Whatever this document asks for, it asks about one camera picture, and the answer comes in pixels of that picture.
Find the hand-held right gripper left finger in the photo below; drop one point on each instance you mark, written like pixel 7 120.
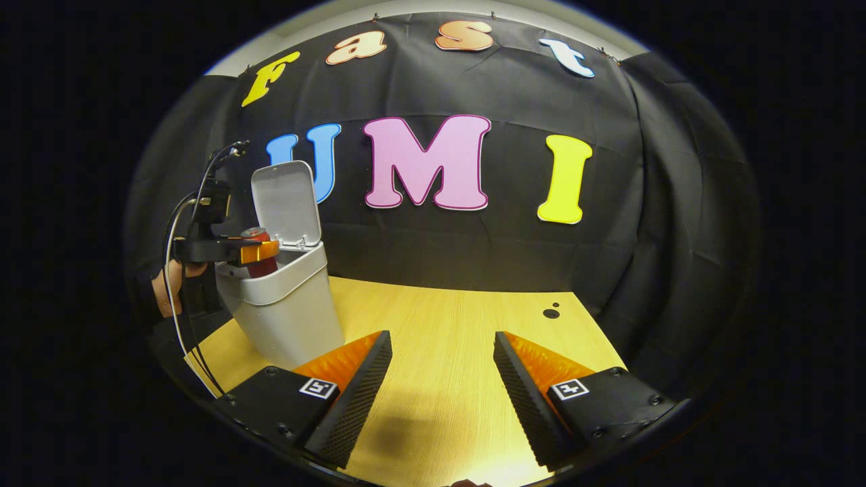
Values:
pixel 352 406

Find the black desk grommet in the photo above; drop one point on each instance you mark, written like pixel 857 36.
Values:
pixel 551 313

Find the red pop can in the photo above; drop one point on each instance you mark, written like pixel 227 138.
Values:
pixel 264 270

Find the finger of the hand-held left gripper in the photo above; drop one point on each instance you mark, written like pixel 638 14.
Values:
pixel 260 252

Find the black backdrop cloth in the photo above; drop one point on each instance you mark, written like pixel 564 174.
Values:
pixel 473 250

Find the white desktop garbage bin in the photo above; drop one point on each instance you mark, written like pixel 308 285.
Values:
pixel 291 318

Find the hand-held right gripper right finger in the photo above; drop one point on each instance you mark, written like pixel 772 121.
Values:
pixel 524 399

